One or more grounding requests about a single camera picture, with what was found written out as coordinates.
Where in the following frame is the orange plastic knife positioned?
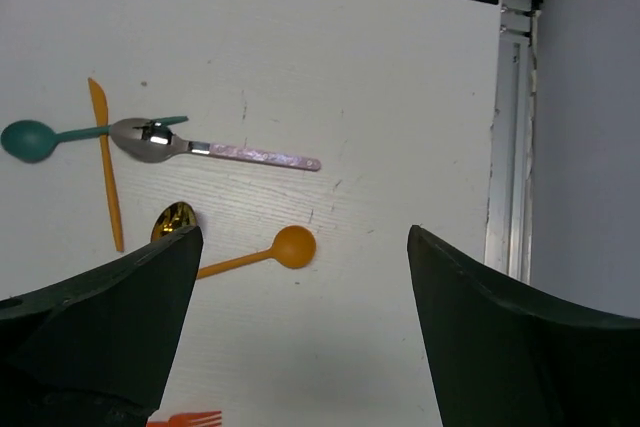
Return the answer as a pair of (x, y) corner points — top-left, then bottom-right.
(88, 78), (124, 253)

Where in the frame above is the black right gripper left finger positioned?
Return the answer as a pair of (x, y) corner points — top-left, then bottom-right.
(1, 226), (203, 426)

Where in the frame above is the teal plastic spoon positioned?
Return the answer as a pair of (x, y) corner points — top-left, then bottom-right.
(1, 116), (188, 163)

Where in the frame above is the orange plastic spoon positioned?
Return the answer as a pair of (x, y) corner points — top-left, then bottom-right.
(196, 225), (317, 280)

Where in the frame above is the red-orange plastic fork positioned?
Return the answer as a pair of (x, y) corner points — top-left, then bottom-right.
(146, 411), (222, 427)

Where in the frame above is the gold spoon ornate handle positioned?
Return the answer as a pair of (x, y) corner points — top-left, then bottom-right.
(150, 201), (198, 242)

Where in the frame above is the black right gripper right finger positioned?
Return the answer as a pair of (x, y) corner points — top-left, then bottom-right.
(407, 226), (639, 426)

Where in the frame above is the aluminium frame rail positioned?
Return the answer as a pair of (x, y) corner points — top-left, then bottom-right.
(484, 0), (541, 284)

